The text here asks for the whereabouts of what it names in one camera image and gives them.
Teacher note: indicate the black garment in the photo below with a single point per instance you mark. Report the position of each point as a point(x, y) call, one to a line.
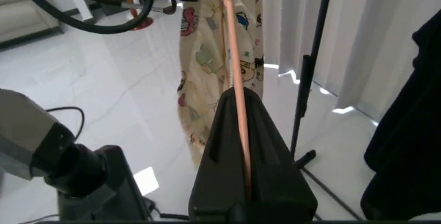
point(406, 148)

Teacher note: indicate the black clothes rack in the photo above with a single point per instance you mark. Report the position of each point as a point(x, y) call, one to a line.
point(305, 79)

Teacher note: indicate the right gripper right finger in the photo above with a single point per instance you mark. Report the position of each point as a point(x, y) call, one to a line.
point(279, 182)

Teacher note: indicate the white curtain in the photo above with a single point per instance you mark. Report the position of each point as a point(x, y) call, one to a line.
point(361, 27)

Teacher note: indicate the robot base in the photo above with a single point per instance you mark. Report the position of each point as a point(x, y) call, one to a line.
point(113, 189)

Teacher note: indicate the cream printed garment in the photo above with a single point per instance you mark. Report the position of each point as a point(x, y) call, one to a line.
point(203, 45)

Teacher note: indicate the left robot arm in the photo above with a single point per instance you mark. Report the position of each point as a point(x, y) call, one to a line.
point(24, 127)

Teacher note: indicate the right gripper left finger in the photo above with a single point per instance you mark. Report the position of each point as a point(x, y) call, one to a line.
point(220, 175)

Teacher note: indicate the pink clothes hanger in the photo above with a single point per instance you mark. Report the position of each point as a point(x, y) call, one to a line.
point(236, 62)

